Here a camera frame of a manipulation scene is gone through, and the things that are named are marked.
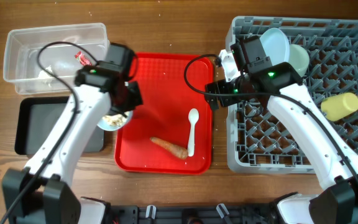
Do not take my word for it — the orange carrot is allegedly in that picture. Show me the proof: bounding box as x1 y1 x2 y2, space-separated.
150 137 188 159

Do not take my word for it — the small blue bowl with food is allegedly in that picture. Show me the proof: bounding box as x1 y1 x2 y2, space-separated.
98 111 133 131

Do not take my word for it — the black plastic bin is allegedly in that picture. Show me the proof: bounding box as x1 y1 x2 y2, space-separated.
14 96 105 156

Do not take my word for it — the crumpled white tissue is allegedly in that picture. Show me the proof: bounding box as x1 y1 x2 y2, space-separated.
38 66 54 86

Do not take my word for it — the yellow plastic cup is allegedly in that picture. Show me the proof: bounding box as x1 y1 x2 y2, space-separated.
321 93 358 121

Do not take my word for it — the white plastic spoon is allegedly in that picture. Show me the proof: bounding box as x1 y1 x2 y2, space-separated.
188 108 199 157

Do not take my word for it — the large light blue plate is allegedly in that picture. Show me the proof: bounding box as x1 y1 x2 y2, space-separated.
260 28 290 65

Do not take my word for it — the grey dishwasher rack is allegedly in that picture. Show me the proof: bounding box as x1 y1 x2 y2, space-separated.
226 16 358 174

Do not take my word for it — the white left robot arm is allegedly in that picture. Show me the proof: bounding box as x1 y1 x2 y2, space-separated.
1 43 142 223

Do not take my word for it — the red serving tray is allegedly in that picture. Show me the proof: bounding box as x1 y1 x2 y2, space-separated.
114 52 214 175

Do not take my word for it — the clear plastic bin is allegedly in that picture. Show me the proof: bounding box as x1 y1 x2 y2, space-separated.
3 23 110 95

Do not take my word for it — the mint green bowl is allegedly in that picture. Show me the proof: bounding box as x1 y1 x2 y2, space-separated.
288 44 310 77

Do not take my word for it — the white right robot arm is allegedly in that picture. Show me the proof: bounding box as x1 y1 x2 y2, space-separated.
205 34 358 223

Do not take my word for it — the red snack wrapper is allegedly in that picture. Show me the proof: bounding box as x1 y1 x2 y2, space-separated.
75 51 92 66

